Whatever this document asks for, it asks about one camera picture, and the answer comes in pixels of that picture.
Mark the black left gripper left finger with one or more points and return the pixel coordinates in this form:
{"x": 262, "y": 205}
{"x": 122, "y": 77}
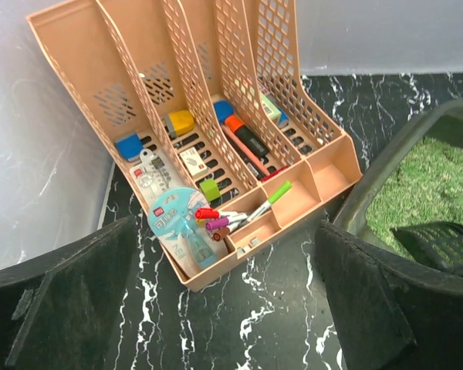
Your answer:
{"x": 57, "y": 310}

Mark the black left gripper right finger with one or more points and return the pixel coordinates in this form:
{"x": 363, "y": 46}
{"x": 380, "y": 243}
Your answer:
{"x": 389, "y": 312}

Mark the black slotted litter scoop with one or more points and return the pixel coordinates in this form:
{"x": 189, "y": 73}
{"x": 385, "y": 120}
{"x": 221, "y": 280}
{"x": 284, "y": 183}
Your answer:
{"x": 438, "y": 245}

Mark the dark green litter box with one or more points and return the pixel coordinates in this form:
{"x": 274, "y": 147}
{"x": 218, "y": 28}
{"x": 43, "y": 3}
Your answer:
{"x": 417, "y": 179}

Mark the white eraser box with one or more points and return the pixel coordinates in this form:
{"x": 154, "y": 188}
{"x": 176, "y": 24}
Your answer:
{"x": 193, "y": 162}

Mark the light blue correction tape pack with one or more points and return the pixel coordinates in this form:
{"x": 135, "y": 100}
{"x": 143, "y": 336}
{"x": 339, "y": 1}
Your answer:
{"x": 173, "y": 222}

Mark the clear ruler pack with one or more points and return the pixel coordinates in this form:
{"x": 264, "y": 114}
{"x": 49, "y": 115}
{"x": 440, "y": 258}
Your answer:
{"x": 154, "y": 175}

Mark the green cap marker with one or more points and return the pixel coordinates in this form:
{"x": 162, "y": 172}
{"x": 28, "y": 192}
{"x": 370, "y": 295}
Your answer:
{"x": 270, "y": 201}

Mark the red cap marker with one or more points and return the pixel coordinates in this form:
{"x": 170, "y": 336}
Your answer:
{"x": 206, "y": 213}

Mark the purple cap marker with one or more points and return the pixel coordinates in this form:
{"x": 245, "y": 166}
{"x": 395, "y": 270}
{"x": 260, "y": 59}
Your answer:
{"x": 224, "y": 221}

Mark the brown cap marker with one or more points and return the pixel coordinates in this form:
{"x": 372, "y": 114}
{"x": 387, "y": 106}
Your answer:
{"x": 221, "y": 233}

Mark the green cube eraser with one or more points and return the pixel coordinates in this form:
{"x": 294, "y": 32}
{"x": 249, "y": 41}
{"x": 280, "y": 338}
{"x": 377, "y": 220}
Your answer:
{"x": 210, "y": 189}

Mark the yellow pencil sharpener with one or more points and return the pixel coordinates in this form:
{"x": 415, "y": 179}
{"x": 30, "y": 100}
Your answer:
{"x": 179, "y": 123}

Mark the orange black highlighter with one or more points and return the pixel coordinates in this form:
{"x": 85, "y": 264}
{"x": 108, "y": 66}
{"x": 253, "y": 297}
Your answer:
{"x": 246, "y": 136}

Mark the green white eraser pack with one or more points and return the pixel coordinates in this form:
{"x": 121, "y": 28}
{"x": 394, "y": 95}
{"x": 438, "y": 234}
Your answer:
{"x": 273, "y": 111}

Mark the peach plastic file organizer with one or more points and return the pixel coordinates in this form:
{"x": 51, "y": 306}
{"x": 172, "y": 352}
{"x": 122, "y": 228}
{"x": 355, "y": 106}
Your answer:
{"x": 127, "y": 64}

